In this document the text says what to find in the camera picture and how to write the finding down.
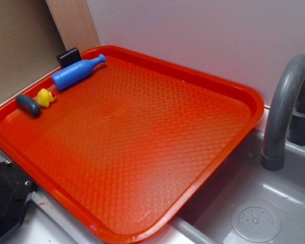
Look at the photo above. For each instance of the dark grey oblong toy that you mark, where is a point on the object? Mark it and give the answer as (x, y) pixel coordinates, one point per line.
(28, 104)

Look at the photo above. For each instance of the grey toy faucet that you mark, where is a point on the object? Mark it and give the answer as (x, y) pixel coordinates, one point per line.
(286, 118)

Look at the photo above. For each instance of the grey toy sink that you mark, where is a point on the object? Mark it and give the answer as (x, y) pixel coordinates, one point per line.
(244, 198)

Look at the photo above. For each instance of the blue toy bottle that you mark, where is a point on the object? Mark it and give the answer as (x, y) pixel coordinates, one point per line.
(76, 72)

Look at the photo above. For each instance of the wooden board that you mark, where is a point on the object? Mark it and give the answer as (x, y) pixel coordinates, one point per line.
(74, 23)

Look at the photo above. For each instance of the red plastic tray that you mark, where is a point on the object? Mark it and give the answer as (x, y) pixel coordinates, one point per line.
(134, 82)

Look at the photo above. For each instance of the black box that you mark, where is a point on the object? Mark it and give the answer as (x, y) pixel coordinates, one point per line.
(69, 57)

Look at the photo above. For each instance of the brown cardboard panel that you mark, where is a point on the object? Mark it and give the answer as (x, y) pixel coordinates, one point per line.
(29, 43)

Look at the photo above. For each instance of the yellow rubber duck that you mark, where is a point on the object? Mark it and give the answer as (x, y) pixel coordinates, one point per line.
(45, 97)

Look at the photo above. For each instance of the black mount bracket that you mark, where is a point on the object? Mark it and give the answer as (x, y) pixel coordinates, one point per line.
(16, 189)

